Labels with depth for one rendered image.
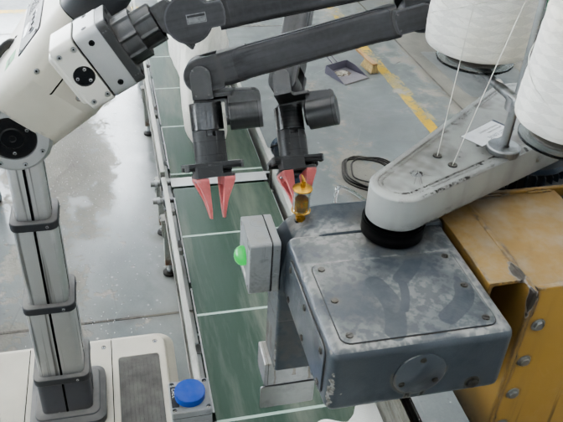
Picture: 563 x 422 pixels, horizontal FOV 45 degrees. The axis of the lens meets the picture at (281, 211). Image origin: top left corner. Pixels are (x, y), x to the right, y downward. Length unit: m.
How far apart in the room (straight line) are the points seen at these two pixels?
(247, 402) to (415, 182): 1.16
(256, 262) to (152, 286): 1.97
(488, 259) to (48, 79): 0.85
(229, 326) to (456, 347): 1.40
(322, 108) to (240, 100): 0.20
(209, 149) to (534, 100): 0.56
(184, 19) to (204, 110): 0.16
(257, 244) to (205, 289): 1.37
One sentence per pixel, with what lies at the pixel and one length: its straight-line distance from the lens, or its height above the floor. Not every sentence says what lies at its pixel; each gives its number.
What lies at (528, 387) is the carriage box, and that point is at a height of 1.14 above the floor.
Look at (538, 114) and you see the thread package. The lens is 0.88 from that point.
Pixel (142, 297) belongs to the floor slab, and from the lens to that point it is 2.87.
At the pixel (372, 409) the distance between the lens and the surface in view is 1.23.
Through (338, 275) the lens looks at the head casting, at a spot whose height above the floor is 1.34.
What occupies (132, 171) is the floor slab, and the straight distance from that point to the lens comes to 3.67.
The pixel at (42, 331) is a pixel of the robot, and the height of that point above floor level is 0.61.
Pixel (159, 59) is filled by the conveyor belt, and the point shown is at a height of 0.38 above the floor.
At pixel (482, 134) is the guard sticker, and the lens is 1.12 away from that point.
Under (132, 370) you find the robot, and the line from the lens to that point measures 2.25.
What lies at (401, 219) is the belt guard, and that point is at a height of 1.39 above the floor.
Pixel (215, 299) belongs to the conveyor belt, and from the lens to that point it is 2.28.
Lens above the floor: 1.91
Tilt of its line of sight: 35 degrees down
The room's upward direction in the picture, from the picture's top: 4 degrees clockwise
